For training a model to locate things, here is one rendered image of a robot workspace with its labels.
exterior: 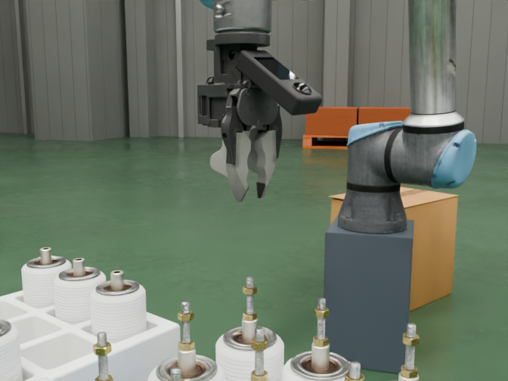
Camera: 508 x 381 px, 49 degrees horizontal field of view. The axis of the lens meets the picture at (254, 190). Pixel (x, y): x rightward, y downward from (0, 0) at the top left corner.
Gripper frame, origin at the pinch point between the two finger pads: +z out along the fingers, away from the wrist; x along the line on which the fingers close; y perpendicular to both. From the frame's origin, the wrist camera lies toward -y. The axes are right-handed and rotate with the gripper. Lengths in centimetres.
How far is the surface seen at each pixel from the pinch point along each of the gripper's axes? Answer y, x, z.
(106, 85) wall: 624, -348, -25
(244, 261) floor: 86, -82, 46
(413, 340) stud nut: -23.4, -0.9, 13.7
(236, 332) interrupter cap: 3.4, 0.2, 20.9
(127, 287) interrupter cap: 31.3, 0.4, 21.2
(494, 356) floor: -7, -71, 46
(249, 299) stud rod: 0.6, 0.2, 15.3
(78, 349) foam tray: 34.2, 8.8, 31.1
